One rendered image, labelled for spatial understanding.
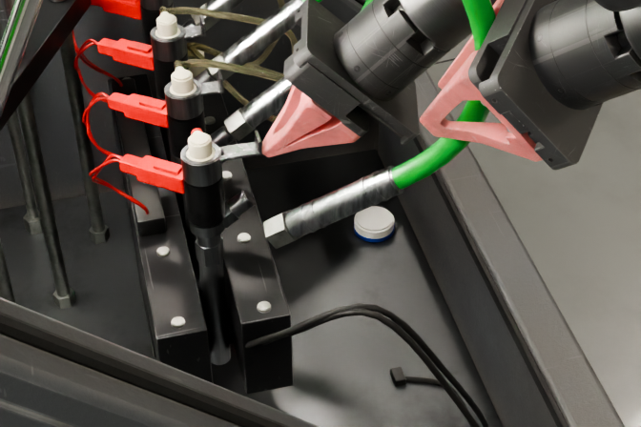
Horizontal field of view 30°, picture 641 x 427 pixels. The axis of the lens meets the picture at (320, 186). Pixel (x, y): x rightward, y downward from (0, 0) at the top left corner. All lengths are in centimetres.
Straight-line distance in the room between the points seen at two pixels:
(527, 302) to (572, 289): 139
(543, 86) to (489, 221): 41
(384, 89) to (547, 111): 19
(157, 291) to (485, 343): 28
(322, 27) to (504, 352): 33
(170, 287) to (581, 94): 41
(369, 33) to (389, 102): 5
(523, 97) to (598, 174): 202
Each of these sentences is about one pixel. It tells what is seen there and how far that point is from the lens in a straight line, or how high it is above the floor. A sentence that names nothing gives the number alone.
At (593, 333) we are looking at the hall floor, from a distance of 226.
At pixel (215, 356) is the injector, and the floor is 90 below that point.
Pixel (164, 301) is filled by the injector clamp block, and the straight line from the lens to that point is 90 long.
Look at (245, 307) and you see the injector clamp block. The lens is 89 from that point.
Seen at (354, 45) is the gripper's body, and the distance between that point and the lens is 77.
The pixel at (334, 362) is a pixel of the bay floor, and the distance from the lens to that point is 105.
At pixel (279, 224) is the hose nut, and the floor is 112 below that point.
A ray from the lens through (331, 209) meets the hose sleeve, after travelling 73.
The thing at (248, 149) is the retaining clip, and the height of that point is 110.
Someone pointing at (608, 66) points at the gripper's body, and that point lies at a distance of 59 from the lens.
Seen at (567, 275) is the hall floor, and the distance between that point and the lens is 236.
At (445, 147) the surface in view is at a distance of 69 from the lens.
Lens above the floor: 161
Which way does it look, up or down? 40 degrees down
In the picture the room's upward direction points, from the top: 1 degrees counter-clockwise
